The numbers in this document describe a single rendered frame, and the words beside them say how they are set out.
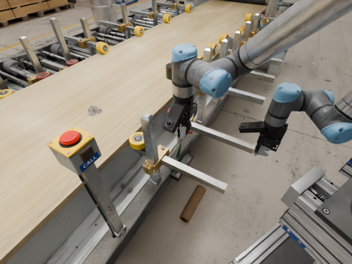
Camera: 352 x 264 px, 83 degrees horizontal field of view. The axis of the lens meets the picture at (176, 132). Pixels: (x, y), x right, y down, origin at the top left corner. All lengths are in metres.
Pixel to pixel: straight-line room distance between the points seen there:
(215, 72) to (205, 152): 1.54
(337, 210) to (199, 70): 0.50
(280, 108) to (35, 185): 0.91
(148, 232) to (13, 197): 0.99
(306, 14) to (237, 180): 1.55
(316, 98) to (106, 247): 0.91
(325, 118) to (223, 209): 1.17
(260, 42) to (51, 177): 0.81
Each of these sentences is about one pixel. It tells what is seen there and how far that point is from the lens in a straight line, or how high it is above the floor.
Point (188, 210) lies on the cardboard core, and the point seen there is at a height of 0.08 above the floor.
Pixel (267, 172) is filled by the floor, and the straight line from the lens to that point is 2.05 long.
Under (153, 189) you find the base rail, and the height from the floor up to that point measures 0.70.
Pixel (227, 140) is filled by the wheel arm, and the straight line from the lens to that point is 0.96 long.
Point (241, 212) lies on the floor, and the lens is 1.75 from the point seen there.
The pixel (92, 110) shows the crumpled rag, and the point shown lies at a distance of 1.08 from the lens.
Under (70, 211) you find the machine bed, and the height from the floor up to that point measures 0.74.
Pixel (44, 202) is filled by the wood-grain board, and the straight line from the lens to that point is 0.83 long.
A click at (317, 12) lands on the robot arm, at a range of 0.51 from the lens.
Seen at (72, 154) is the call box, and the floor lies 1.22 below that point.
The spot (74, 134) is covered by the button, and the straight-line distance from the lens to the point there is 0.48.
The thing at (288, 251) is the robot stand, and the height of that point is 0.21.
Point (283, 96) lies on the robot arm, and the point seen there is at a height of 1.16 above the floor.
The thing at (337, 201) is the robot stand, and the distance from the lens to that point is 0.70.
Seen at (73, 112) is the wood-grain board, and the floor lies 0.90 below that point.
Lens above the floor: 1.53
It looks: 44 degrees down
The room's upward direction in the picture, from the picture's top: straight up
